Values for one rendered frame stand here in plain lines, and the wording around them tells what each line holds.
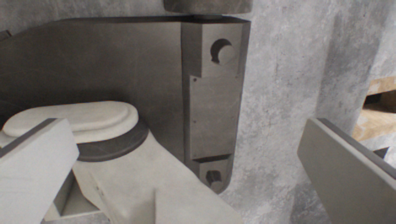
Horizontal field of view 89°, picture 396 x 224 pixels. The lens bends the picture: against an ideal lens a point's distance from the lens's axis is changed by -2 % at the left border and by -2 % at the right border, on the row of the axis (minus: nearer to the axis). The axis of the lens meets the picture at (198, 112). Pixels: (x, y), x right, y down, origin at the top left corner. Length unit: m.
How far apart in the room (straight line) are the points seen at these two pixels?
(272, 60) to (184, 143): 0.41
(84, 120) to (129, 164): 0.10
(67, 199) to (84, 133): 0.19
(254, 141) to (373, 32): 0.58
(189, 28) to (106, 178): 0.30
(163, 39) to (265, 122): 0.55
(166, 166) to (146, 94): 0.22
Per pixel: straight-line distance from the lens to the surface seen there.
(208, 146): 0.57
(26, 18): 0.68
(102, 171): 0.34
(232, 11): 0.44
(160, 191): 0.29
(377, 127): 1.32
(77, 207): 0.49
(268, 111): 0.83
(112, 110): 0.38
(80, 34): 0.46
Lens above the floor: 0.61
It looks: 58 degrees down
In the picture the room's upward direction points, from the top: 156 degrees clockwise
